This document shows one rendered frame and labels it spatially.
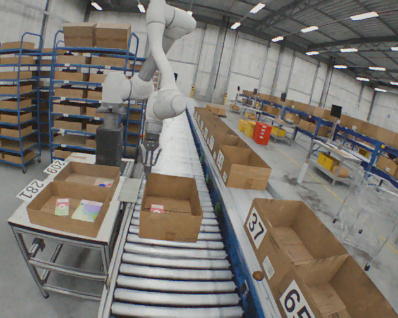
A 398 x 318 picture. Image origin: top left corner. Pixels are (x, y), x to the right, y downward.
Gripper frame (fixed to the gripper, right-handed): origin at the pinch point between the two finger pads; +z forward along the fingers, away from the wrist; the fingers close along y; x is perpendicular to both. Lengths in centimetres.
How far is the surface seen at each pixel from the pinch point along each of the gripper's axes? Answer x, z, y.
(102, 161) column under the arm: -48, 2, 39
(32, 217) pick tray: 16, 29, 55
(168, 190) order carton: -24.9, 12.1, -13.2
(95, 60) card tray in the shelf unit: -112, -103, 88
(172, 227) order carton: 12.6, 22.7, -15.0
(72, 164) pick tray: -38, 7, 58
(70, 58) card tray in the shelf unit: -112, -103, 121
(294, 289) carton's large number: 62, 23, -49
